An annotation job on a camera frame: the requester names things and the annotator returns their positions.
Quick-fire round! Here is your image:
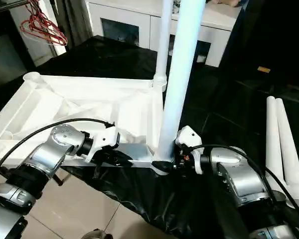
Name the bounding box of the white plastic table top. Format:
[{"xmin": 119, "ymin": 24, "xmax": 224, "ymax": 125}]
[{"xmin": 0, "ymin": 72, "xmax": 173, "ymax": 176}]

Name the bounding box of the white plastic table leg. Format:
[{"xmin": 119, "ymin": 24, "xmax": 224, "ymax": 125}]
[
  {"xmin": 151, "ymin": 0, "xmax": 206, "ymax": 173},
  {"xmin": 274, "ymin": 98, "xmax": 299, "ymax": 211},
  {"xmin": 153, "ymin": 0, "xmax": 174, "ymax": 93},
  {"xmin": 265, "ymin": 96, "xmax": 295, "ymax": 201}
]

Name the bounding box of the black plastic mat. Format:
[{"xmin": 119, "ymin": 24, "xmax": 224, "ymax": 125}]
[{"xmin": 0, "ymin": 35, "xmax": 299, "ymax": 239}]

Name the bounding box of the white cabinet with glass doors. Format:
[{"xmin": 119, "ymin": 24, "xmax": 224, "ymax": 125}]
[{"xmin": 87, "ymin": 0, "xmax": 241, "ymax": 68}]

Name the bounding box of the grey curtain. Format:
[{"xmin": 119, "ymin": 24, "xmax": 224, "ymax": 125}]
[{"xmin": 52, "ymin": 0, "xmax": 93, "ymax": 48}]

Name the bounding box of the beige object on cabinet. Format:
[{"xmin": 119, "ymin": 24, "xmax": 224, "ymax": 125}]
[{"xmin": 209, "ymin": 0, "xmax": 243, "ymax": 8}]

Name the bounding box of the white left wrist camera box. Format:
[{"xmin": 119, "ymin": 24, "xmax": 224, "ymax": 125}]
[{"xmin": 84, "ymin": 125, "xmax": 121, "ymax": 163}]

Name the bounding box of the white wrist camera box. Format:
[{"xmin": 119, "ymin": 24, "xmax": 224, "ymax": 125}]
[
  {"xmin": 175, "ymin": 125, "xmax": 203, "ymax": 173},
  {"xmin": 84, "ymin": 125, "xmax": 121, "ymax": 163}
]

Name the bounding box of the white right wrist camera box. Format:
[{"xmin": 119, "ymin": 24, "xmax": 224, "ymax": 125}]
[{"xmin": 175, "ymin": 125, "xmax": 203, "ymax": 173}]

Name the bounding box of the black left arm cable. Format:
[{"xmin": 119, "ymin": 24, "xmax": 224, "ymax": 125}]
[{"xmin": 0, "ymin": 118, "xmax": 116, "ymax": 186}]

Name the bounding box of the dark metal clothes rail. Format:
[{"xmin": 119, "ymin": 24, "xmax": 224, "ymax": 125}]
[{"xmin": 0, "ymin": 0, "xmax": 41, "ymax": 13}]

